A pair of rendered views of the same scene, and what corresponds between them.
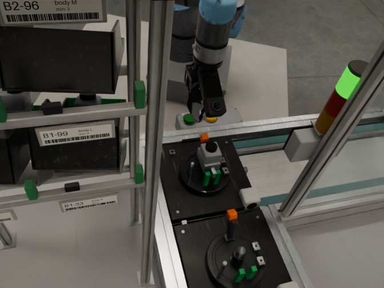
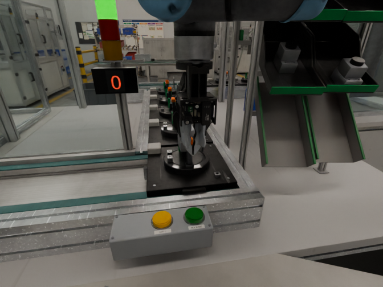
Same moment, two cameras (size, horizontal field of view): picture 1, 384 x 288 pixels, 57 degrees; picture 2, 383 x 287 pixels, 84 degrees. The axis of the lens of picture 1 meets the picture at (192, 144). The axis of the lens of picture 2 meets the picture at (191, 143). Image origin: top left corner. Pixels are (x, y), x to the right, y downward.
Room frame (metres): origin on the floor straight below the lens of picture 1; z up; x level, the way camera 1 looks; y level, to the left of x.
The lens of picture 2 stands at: (1.12, 0.10, 1.31)
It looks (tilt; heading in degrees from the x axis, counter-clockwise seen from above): 26 degrees down; 194
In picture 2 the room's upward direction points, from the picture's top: straight up
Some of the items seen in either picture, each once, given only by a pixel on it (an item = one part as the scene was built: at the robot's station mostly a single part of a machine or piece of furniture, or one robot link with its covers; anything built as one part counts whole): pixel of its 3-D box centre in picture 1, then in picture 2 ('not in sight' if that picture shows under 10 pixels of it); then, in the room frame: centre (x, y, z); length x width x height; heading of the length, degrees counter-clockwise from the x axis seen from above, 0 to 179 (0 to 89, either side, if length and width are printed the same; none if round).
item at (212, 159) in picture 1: (210, 157); (185, 134); (0.57, -0.05, 1.06); 0.08 x 0.04 x 0.07; 25
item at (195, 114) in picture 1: (192, 106); (200, 139); (0.69, 0.02, 1.11); 0.06 x 0.03 x 0.09; 23
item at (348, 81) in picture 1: (354, 81); (106, 8); (0.55, -0.27, 1.38); 0.05 x 0.05 x 0.05
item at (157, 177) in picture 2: (203, 176); (186, 165); (0.58, -0.05, 0.96); 0.24 x 0.24 x 0.02; 23
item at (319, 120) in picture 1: (331, 119); (112, 50); (0.55, -0.27, 1.28); 0.05 x 0.05 x 0.05
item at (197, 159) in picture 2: (204, 172); (186, 160); (0.58, -0.05, 0.98); 0.14 x 0.14 x 0.02
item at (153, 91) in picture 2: not in sight; (166, 86); (-0.33, -0.44, 1.01); 0.24 x 0.24 x 0.13; 23
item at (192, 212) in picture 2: (189, 119); (194, 216); (0.78, 0.02, 0.96); 0.04 x 0.04 x 0.02
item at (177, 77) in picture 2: not in sight; (178, 76); (-4.75, -1.73, 0.40); 0.61 x 0.41 x 0.22; 109
